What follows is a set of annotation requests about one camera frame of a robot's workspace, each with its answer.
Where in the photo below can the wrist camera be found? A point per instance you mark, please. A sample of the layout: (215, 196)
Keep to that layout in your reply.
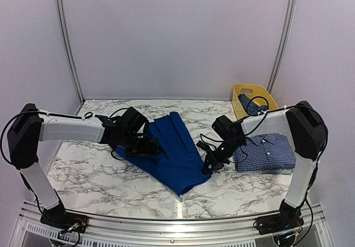
(220, 126)
(136, 122)

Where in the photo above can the aluminium table front rail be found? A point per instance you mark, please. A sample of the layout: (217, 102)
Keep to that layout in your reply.
(231, 231)

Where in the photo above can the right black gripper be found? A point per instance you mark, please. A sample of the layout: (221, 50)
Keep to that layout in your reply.
(217, 164)

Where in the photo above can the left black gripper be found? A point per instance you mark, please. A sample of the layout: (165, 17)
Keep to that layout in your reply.
(146, 150)

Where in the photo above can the aluminium wall profile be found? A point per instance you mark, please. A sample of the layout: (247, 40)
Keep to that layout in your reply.
(68, 50)
(286, 29)

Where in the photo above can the yellow plastic basket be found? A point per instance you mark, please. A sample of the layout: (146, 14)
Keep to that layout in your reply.
(250, 90)

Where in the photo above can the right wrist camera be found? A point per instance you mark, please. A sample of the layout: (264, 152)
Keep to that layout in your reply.
(220, 126)

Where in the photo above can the left aluminium wall profile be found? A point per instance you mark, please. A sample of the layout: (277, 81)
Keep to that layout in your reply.
(68, 50)

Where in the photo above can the grey-blue crumpled garment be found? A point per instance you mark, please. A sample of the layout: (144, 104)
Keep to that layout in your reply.
(250, 107)

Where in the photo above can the blue checked folded shirt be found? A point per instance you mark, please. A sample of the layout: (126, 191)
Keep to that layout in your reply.
(267, 152)

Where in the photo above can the blue pleated skirt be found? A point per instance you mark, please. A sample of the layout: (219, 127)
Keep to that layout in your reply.
(179, 165)

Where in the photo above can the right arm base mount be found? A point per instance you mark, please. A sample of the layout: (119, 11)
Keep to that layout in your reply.
(274, 223)

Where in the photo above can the right aluminium wall profile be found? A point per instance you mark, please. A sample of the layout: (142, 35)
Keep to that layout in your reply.
(286, 29)

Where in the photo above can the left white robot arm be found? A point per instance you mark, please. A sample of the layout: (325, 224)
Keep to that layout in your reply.
(26, 130)

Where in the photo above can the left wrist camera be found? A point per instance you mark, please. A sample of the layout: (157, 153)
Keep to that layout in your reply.
(136, 122)

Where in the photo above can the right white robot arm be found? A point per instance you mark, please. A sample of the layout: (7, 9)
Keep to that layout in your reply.
(306, 133)

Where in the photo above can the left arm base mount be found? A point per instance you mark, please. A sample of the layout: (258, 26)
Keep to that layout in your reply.
(68, 220)

